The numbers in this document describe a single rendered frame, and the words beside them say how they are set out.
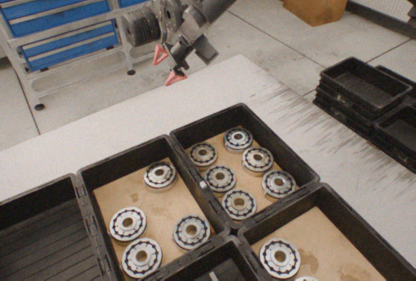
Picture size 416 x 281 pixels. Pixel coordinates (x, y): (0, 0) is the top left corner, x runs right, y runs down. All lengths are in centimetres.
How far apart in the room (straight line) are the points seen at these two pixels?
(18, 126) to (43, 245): 189
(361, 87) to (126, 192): 153
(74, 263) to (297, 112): 105
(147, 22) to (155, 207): 102
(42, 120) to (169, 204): 196
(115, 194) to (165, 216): 18
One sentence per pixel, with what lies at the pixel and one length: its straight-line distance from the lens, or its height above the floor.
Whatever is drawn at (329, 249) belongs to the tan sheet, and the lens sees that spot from 94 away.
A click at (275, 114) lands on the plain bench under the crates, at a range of 142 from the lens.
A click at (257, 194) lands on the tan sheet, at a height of 83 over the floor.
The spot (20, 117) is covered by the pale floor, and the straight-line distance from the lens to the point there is 291.
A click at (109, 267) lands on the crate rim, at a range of 82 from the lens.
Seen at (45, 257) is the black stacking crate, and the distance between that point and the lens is 100.
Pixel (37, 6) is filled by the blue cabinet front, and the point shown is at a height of 78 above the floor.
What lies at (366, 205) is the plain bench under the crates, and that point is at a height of 70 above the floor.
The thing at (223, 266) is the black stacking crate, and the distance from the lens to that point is 88.
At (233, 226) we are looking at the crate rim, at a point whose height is 93.
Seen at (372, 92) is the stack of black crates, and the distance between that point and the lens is 205.
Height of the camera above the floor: 165
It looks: 44 degrees down
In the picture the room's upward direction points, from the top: 2 degrees counter-clockwise
